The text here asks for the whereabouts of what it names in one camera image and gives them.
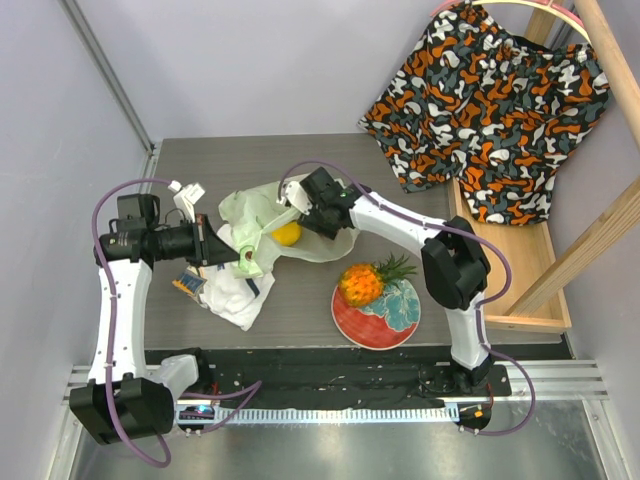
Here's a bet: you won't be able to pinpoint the red and teal plate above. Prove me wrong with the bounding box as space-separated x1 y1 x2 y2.
331 280 421 351

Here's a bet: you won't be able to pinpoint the perforated metal rail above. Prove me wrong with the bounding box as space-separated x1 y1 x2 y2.
176 403 459 429

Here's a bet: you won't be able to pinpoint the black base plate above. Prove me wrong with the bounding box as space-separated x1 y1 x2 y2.
142 344 574 409

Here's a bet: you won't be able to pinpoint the orange fake pineapple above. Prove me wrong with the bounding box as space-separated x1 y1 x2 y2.
337 254 416 307

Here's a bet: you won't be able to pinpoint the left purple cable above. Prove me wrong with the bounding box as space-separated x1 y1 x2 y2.
92 178 264 470

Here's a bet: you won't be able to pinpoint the fake yellow lemon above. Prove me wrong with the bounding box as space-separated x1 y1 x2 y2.
271 222 302 247

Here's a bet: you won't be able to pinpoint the light green plastic bag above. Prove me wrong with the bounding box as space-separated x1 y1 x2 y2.
218 182 358 278

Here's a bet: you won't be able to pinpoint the camouflage patterned shorts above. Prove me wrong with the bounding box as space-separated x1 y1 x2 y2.
359 2 611 226

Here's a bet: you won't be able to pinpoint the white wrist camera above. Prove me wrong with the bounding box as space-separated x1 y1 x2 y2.
168 180 205 222
277 180 313 215

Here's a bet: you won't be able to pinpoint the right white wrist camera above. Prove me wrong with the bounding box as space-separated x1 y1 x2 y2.
277 180 313 215

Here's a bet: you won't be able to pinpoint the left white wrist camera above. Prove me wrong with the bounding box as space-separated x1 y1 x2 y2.
168 180 205 222

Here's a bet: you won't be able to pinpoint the wooden hoop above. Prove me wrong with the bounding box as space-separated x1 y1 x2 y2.
430 0 586 31

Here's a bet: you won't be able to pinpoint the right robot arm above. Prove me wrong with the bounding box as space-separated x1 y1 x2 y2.
283 168 493 395

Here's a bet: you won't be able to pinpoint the white printed t-shirt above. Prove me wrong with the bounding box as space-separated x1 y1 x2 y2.
172 222 277 332

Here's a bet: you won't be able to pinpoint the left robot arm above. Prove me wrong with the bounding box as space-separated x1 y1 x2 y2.
69 184 239 445

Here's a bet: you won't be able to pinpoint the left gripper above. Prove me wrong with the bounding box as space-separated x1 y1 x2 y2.
154 213 240 268

